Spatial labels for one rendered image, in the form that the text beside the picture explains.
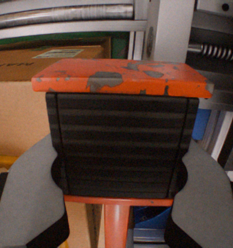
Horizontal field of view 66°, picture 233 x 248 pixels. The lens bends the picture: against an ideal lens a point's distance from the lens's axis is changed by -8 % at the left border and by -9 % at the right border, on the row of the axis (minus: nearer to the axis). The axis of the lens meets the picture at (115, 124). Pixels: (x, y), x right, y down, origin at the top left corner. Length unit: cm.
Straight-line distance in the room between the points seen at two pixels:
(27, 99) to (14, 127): 5
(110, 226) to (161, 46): 17
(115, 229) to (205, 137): 23
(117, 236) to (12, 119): 22
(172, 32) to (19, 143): 27
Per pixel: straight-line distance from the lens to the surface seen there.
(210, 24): 23
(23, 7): 79
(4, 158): 35
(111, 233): 19
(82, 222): 44
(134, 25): 58
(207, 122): 35
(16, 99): 29
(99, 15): 65
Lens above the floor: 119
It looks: 62 degrees down
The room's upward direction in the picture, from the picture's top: 175 degrees counter-clockwise
